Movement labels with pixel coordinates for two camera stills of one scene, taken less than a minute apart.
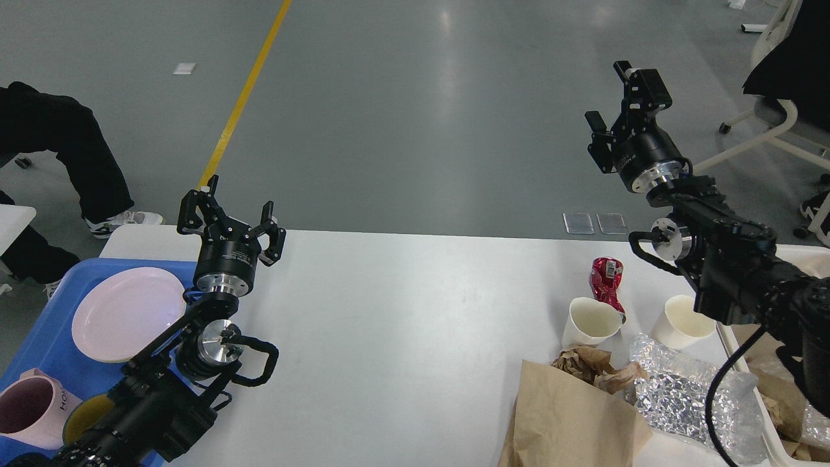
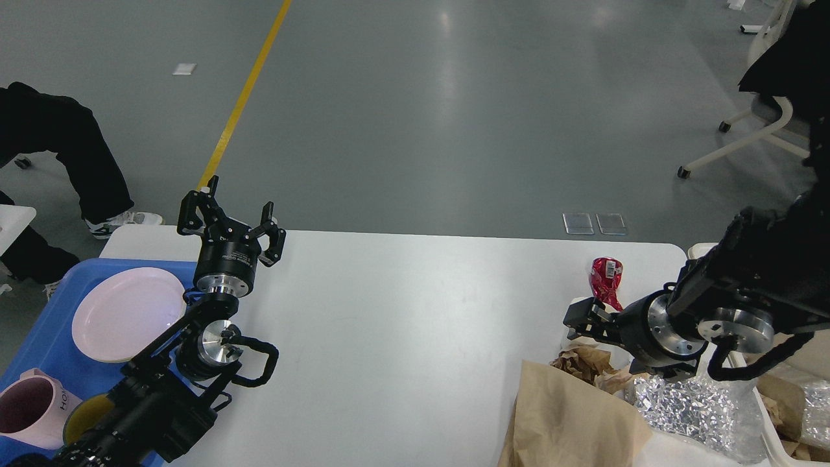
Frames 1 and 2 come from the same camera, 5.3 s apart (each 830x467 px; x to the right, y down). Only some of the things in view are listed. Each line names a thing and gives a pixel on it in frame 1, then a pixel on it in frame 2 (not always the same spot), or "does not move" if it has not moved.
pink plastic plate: x=121 y=312 does not move
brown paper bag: x=561 y=419 does not move
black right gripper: x=645 y=155 → x=650 y=333
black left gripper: x=226 y=261 does not move
